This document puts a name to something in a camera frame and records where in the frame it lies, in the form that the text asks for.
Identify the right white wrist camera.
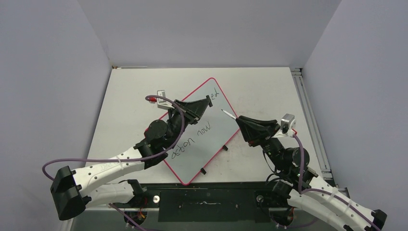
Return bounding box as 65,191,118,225
280,114,295,134

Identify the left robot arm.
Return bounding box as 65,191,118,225
50,95,213,220

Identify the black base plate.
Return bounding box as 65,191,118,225
115,181,294,223

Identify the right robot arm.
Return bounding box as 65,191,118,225
234,114,387,231

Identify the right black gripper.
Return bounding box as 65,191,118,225
235,115,286,169

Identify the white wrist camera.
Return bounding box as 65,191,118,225
280,114,295,134
156,90,174,110

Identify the aluminium rail right side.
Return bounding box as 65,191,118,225
291,68,333,180

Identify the black whiteboard marker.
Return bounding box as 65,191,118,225
221,109,236,120

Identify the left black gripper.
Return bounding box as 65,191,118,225
166,98,210,150

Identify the pink-framed whiteboard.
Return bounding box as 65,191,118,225
147,77,239,185

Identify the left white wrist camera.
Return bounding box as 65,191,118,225
156,90,174,110

